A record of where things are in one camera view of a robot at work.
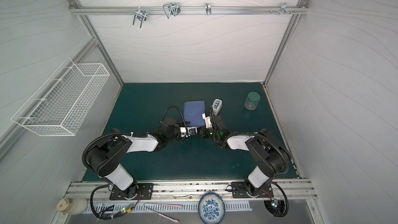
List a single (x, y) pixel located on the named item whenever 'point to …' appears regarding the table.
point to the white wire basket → (61, 104)
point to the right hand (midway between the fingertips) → (198, 126)
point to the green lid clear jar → (252, 101)
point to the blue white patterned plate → (211, 208)
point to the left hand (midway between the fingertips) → (190, 121)
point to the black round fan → (276, 207)
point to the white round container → (72, 206)
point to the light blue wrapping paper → (193, 112)
